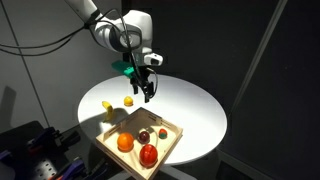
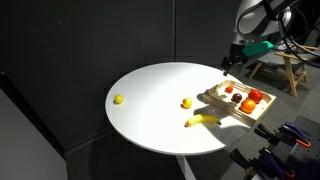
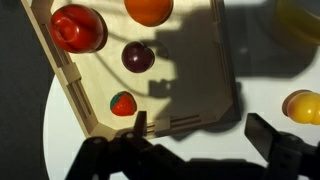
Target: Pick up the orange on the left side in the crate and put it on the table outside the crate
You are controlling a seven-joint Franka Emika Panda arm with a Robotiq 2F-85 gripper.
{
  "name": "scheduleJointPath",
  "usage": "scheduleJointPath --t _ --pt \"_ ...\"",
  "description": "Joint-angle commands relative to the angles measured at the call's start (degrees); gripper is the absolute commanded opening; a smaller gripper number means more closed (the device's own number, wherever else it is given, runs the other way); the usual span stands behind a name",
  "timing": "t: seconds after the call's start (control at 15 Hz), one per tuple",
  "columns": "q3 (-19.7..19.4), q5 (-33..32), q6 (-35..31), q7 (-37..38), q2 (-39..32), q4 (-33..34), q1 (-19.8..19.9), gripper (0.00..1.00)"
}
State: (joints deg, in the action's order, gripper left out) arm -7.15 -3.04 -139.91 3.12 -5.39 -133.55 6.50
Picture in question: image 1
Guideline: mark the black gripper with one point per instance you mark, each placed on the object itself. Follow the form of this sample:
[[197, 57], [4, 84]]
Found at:
[[139, 76]]

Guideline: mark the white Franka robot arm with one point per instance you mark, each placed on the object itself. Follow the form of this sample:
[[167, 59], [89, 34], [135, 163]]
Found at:
[[113, 33]]

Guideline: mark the wooden crate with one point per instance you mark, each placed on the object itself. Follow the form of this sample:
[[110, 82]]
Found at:
[[133, 158]]

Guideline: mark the small yellow orange fruit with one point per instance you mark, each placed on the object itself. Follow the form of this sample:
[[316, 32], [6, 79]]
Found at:
[[128, 101]]

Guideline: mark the yellow banana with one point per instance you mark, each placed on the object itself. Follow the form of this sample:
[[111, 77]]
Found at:
[[108, 108]]

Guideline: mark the dark purple plum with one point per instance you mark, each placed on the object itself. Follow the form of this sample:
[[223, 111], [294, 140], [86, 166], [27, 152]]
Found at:
[[144, 137]]

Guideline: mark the red toy strawberry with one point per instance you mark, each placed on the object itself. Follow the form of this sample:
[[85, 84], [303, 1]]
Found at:
[[162, 133]]

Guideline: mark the red tomato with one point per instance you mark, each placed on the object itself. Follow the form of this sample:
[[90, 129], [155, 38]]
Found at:
[[148, 155]]

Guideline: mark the purple black clamp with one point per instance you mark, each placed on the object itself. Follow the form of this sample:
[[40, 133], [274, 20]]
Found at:
[[50, 136], [71, 166]]

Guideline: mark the grey diagonal pole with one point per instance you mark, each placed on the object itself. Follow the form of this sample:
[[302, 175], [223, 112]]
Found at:
[[258, 53]]

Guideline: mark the perforated metal board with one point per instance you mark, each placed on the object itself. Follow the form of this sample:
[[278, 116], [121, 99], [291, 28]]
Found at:
[[45, 171]]

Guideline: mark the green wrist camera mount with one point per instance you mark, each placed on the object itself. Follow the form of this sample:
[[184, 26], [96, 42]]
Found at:
[[122, 67]]

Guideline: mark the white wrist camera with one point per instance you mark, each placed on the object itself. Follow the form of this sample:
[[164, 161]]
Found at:
[[153, 59]]

